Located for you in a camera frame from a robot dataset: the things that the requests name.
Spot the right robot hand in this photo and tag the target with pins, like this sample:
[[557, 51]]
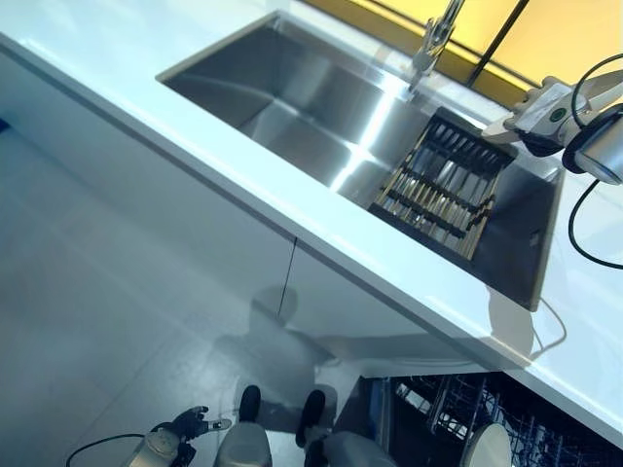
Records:
[[550, 114]]

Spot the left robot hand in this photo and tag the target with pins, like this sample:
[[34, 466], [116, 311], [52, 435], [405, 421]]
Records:
[[192, 425]]

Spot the cream round plate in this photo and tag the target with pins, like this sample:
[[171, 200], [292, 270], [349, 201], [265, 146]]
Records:
[[497, 130], [491, 447]]

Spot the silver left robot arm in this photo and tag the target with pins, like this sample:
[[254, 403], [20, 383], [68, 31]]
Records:
[[160, 447]]

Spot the built-in dishwasher black interior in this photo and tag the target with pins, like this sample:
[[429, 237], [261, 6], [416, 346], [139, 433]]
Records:
[[414, 413]]

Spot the black left robot foot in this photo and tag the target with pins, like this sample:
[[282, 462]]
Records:
[[250, 404]]

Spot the black robot foot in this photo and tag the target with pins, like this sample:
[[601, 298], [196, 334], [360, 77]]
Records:
[[250, 404], [311, 416]]

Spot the black right robot foot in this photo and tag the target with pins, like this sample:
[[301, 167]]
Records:
[[311, 416]]

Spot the black dish drying rack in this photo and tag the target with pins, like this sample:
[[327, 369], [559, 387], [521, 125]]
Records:
[[438, 190]]

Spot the chrome gooseneck kitchen faucet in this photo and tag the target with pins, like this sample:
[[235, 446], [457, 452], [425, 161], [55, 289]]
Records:
[[438, 34]]

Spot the white right robot leg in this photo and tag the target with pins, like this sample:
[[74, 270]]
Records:
[[355, 452]]

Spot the narrow white cabinet door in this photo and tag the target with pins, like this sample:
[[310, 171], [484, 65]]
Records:
[[350, 311]]

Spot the stainless steel sink basin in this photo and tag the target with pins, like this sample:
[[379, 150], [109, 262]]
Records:
[[292, 97]]

